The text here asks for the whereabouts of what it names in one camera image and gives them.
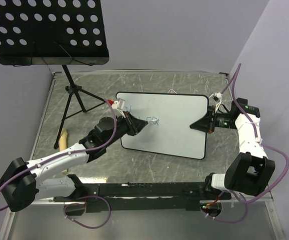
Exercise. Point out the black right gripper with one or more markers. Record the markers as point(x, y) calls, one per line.
point(205, 123)

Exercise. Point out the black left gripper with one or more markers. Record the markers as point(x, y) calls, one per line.
point(135, 125)

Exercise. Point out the white whiteboard black frame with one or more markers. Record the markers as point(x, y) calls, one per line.
point(172, 135)

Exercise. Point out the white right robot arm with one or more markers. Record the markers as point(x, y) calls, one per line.
point(251, 170)

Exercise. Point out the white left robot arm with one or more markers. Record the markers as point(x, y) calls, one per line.
point(26, 181)

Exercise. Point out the black perforated music stand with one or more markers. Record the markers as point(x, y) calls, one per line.
point(53, 32)

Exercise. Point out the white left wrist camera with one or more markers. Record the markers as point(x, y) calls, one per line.
point(118, 107)

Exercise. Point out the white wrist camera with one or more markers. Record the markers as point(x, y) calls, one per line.
point(217, 97)
point(118, 107)

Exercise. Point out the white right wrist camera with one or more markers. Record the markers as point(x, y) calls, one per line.
point(217, 97)

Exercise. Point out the beige wooden handle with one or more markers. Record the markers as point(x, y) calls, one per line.
point(63, 140)

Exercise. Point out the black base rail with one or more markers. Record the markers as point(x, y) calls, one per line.
point(142, 196)

